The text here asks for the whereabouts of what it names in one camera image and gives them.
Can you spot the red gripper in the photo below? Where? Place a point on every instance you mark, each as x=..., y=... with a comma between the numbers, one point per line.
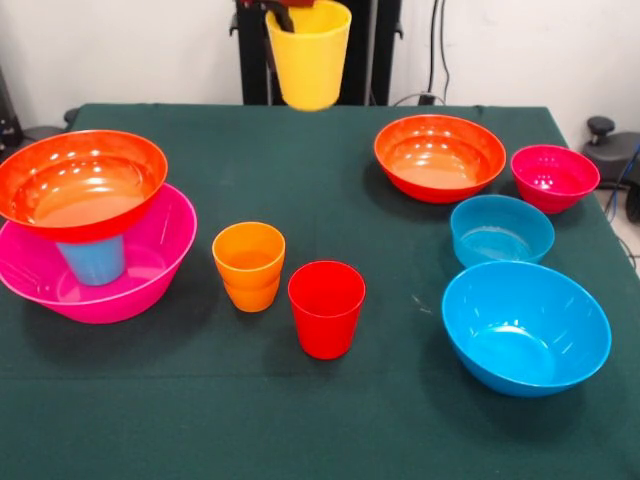
x=295, y=2

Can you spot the yellow cup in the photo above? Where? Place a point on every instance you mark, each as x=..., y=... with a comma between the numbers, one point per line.
x=310, y=70

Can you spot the orange-red bowl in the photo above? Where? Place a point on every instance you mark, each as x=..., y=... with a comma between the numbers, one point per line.
x=85, y=180
x=440, y=165

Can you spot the blue cup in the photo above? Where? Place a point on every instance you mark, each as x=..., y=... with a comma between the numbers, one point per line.
x=95, y=262

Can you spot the orange cup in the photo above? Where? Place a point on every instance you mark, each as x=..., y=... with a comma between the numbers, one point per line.
x=248, y=250
x=251, y=300

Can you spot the large pink bowl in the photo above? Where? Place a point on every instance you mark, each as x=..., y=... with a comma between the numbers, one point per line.
x=160, y=255

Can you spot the small blue bowl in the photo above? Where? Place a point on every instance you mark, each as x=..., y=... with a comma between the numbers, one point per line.
x=500, y=220

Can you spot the red cup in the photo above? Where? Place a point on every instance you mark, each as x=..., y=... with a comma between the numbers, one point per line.
x=325, y=320

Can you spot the small magenta bowl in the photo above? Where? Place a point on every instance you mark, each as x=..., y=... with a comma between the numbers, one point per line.
x=550, y=192

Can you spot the large blue bowl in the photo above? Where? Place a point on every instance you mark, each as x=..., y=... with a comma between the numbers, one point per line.
x=525, y=325

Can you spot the dark green tablecloth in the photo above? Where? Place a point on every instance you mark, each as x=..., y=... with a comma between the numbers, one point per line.
x=320, y=425

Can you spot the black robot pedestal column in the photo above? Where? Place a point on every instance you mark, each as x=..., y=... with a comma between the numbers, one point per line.
x=255, y=60

